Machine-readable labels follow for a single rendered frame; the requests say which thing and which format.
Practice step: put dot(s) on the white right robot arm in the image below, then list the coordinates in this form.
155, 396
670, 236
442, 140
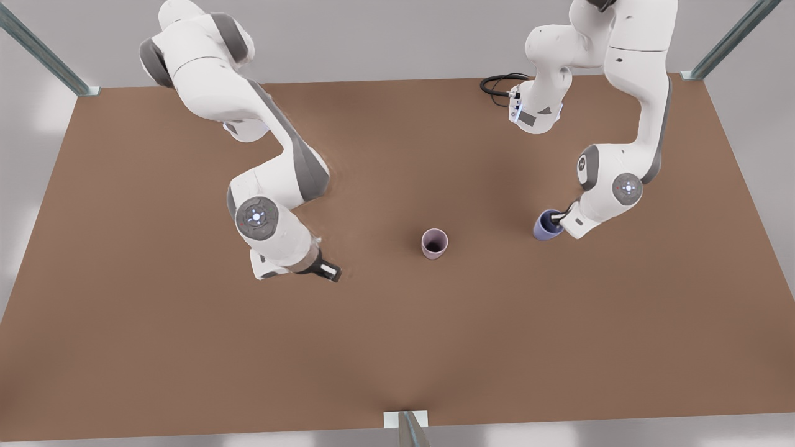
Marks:
211, 87

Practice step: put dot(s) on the pink cup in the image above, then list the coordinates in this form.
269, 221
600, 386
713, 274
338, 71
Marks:
435, 243

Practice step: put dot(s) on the purple cup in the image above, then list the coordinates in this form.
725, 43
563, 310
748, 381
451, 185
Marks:
546, 225

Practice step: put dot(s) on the silver frame post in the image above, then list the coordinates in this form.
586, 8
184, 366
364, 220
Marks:
407, 428
43, 56
726, 43

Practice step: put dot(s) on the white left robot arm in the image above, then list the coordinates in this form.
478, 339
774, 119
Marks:
633, 74

